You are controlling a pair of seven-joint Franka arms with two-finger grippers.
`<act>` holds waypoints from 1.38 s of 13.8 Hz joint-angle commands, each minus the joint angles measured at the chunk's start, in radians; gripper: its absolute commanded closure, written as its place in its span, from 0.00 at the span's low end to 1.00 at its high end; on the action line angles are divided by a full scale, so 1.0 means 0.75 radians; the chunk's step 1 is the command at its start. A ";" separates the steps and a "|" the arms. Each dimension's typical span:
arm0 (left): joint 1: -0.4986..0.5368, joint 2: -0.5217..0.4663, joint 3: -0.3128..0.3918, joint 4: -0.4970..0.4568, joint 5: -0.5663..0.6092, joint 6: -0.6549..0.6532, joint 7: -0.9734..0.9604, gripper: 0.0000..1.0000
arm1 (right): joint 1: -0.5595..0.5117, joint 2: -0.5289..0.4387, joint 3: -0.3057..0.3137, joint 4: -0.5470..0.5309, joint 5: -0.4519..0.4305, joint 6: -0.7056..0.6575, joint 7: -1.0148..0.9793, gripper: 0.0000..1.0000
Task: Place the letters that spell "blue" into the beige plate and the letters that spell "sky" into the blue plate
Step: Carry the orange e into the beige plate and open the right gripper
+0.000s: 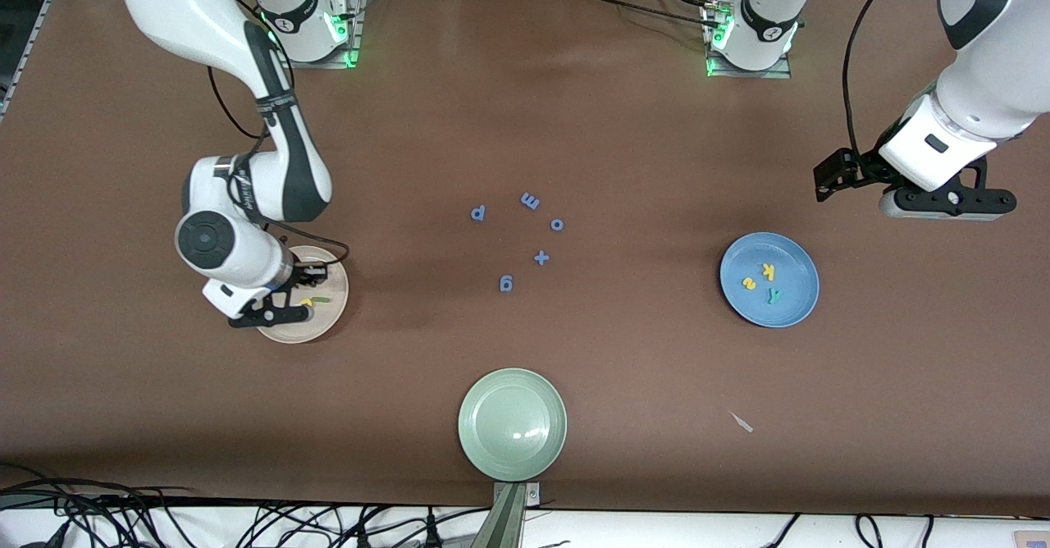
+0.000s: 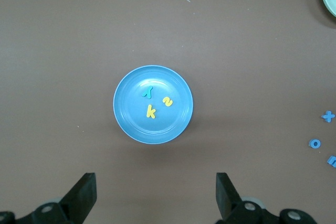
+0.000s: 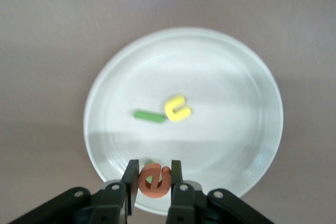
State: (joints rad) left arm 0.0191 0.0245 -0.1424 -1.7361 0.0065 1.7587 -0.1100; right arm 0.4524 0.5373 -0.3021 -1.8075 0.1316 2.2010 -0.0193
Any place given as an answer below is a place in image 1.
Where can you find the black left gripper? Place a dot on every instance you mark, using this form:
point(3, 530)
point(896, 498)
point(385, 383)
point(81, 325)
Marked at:
point(861, 167)

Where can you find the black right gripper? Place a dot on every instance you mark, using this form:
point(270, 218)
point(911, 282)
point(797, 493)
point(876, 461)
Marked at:
point(305, 273)

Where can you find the yellow foam letter k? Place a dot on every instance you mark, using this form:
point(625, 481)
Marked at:
point(769, 271)

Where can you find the teal foam letter y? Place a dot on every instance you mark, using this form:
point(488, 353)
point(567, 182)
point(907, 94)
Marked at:
point(773, 294)

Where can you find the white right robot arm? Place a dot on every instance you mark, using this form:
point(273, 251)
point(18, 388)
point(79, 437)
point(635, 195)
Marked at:
point(180, 6)

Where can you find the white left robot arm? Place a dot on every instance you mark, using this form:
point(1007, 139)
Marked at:
point(997, 93)

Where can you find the beige brown round plate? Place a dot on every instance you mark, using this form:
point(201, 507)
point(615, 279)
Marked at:
point(324, 326)

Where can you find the blue round plate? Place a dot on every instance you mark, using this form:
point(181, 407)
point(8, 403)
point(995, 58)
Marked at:
point(792, 269)

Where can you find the blue foam letter p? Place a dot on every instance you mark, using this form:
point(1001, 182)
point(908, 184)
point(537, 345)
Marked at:
point(478, 213)

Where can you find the brown table cover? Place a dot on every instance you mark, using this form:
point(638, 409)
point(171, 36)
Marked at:
point(164, 417)

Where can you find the blue foam letter m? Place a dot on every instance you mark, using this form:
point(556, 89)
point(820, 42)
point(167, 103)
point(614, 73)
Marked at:
point(530, 201)

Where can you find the blue foam letter x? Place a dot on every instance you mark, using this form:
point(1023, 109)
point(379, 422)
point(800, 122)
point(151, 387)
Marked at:
point(541, 258)

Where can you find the pale green round plate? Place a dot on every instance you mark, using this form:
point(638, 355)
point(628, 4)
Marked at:
point(513, 425)

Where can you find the white tape scrap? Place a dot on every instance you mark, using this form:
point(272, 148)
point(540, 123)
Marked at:
point(741, 422)

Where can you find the beige box corner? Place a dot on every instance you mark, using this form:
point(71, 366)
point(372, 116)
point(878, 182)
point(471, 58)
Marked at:
point(1034, 540)

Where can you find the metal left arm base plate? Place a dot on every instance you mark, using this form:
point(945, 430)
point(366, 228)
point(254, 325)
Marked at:
point(742, 74)

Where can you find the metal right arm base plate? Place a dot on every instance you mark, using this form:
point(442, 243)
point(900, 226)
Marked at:
point(354, 31)

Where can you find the metal camera post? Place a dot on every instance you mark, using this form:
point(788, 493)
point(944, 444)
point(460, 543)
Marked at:
point(509, 519)

